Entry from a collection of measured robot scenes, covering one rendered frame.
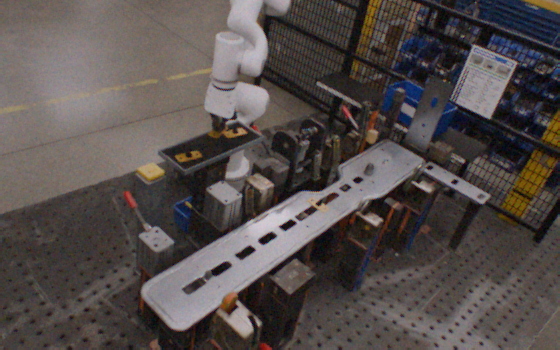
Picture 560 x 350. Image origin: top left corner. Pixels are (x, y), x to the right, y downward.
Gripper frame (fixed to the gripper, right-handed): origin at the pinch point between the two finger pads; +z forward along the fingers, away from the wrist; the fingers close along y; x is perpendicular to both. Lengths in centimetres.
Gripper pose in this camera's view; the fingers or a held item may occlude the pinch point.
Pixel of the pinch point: (218, 125)
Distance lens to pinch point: 163.5
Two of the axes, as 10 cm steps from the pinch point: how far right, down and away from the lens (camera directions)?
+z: -1.7, 8.1, 5.6
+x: 3.7, -4.8, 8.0
